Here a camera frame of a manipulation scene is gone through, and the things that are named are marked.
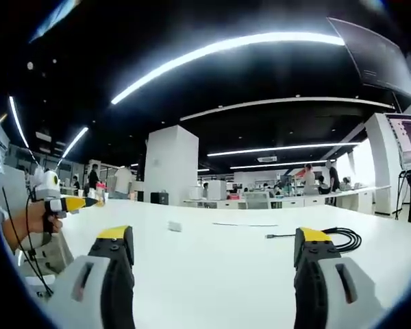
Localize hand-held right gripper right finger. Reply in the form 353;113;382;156
292;226;388;329

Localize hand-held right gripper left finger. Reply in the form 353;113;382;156
49;225;136;329

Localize black Type-C cable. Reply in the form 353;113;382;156
264;227;363;250

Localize white desk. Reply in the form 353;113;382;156
18;197;411;329

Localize person's left hand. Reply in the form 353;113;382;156
16;201;64;243

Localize pink-lidded bottle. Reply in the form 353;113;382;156
95;182;108;204

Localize short ceiling light strip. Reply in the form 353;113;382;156
61;126;90;159

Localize black box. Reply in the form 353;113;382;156
150;192;170;206

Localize grey office chair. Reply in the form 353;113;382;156
242;191;272;210

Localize white cabinet appliance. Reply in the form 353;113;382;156
206;180;227;202

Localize straight ceiling light strip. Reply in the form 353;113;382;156
206;141;363;158

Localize lit monitor on stand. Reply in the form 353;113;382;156
384;112;411;171

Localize long curved ceiling light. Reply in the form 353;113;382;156
110;32;346;106

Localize large dark hanging monitor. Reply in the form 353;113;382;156
327;16;411;104

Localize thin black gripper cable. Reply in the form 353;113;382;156
1;186;55;296

